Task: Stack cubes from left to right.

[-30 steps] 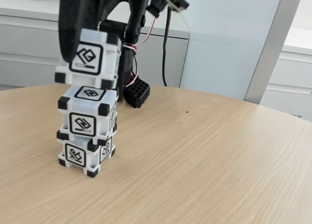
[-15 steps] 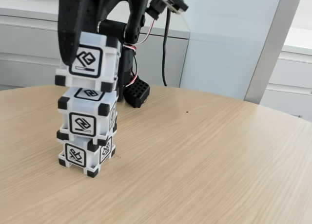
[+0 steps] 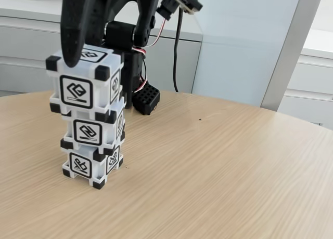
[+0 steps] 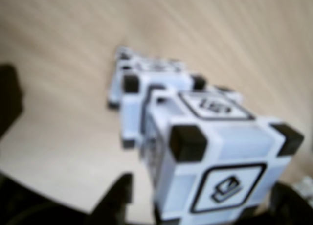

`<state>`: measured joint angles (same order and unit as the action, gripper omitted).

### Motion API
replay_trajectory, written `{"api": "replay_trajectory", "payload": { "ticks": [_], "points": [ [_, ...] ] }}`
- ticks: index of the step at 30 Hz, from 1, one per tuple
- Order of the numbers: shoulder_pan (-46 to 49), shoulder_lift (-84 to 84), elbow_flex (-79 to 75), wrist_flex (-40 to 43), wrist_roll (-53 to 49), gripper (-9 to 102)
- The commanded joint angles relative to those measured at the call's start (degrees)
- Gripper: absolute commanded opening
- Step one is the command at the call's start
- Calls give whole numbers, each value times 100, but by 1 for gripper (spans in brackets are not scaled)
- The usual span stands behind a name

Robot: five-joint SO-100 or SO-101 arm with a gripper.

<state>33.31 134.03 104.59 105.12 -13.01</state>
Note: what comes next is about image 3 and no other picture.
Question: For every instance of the white cube zigzag symbol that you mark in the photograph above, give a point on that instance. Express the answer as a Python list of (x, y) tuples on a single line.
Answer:
[(87, 132)]

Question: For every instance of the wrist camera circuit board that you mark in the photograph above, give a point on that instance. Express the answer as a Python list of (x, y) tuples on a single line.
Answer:
[(187, 1)]

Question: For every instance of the white cube heart symbol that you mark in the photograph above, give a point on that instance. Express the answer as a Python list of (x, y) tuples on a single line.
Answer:
[(76, 89)]

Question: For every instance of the white drawer cabinet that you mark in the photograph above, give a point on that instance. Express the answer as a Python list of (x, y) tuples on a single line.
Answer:
[(312, 75)]

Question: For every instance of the glass partition panel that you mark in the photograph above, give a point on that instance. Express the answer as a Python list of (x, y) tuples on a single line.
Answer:
[(234, 41)]

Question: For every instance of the white cube crossed-loops symbol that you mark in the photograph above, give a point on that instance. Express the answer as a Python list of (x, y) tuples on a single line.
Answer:
[(79, 165)]

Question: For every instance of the white low cabinet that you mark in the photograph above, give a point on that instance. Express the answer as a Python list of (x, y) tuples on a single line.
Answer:
[(26, 41)]

